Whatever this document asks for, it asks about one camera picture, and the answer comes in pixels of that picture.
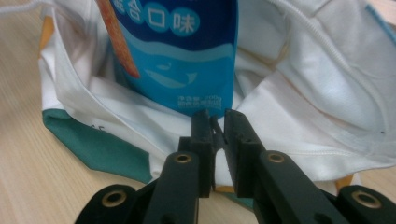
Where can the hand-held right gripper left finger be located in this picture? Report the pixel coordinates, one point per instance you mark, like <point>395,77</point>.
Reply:
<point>199,146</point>

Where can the white tote bag colourful patches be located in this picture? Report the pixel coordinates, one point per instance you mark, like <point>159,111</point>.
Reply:
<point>311,93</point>

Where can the blue snack packet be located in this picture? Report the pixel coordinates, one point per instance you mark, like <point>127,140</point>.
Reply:
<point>186,62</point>

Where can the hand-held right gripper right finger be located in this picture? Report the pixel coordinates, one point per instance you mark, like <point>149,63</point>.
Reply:
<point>243,146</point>

